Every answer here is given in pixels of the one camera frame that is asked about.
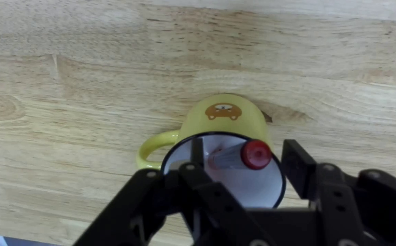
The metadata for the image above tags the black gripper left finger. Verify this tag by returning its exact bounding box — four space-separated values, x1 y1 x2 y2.
72 136 272 246

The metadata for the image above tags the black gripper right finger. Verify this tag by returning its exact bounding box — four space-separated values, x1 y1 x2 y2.
281 139 396 246

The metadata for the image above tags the red marker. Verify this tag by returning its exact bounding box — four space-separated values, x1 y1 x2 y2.
205 140 275 172

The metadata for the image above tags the yellow enamel mug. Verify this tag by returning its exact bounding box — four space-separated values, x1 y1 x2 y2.
135 94 287 211

